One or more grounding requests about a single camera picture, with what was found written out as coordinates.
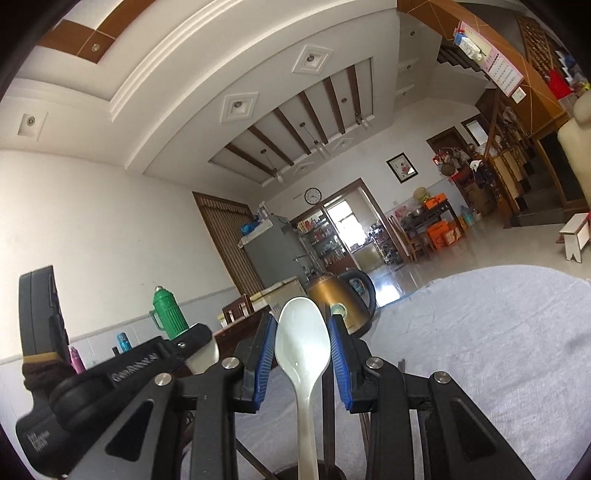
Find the cream plastic object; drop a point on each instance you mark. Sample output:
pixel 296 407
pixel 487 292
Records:
pixel 205 362

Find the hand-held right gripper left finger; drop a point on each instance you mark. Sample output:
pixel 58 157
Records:
pixel 261 362

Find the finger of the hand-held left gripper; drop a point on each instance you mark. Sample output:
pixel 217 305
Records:
pixel 134 367

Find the white wall switch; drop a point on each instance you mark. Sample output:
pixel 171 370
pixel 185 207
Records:
pixel 519 94

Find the wooden chair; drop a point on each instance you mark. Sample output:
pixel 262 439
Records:
pixel 235 309

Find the wooden staircase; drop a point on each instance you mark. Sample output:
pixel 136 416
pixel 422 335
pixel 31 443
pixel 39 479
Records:
pixel 540 194

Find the flat orange box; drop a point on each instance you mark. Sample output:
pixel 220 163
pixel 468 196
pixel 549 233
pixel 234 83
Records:
pixel 437 202

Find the beige armchair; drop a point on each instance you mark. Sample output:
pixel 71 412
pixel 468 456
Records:
pixel 575 152

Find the white printed cardboard box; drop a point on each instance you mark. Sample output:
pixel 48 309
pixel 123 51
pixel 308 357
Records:
pixel 288 302

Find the large orange box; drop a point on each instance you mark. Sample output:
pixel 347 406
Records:
pixel 444 235

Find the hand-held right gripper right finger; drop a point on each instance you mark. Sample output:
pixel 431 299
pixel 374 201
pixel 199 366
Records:
pixel 340 364

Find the dark cylindrical utensil holder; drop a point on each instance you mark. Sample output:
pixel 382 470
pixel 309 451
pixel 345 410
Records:
pixel 332 475

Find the round wall clock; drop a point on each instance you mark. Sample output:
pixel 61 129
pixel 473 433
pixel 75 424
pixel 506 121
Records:
pixel 313 196

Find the red gift bag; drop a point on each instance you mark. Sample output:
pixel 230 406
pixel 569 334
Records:
pixel 558 81

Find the brown wooden door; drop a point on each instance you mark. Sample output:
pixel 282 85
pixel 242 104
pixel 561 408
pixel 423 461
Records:
pixel 226 240

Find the pink drink bottle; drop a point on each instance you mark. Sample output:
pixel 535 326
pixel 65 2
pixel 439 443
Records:
pixel 77 362

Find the blue water jug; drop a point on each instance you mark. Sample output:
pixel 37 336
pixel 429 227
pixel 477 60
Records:
pixel 468 216

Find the green thermos flask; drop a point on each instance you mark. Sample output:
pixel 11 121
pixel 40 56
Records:
pixel 171 318

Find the black framed picture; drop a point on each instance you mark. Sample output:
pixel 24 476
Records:
pixel 402 168

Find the white plastic spoon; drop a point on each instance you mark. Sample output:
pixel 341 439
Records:
pixel 302 341

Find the person's left forearm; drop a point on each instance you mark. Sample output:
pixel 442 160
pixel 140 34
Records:
pixel 44 374

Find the blue bag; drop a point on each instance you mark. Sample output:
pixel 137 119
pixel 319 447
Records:
pixel 251 228

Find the golden electric kettle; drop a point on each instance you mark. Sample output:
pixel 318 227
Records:
pixel 323 295

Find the small white stool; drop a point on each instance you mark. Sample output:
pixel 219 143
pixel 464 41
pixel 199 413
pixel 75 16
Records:
pixel 575 235

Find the pink wall calendar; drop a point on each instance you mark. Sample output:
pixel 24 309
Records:
pixel 501 64

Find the carved wooden table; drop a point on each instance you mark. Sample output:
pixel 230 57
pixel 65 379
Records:
pixel 235 334

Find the grey refrigerator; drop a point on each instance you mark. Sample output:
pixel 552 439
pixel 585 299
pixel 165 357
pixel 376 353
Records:
pixel 272 254

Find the dark wooden side table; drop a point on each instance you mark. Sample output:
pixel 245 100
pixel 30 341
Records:
pixel 415 221

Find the blue drink bottle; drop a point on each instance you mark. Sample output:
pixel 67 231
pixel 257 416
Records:
pixel 123 344

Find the glass pendant lamp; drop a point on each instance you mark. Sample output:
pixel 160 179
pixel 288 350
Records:
pixel 364 121
pixel 276 173
pixel 318 147

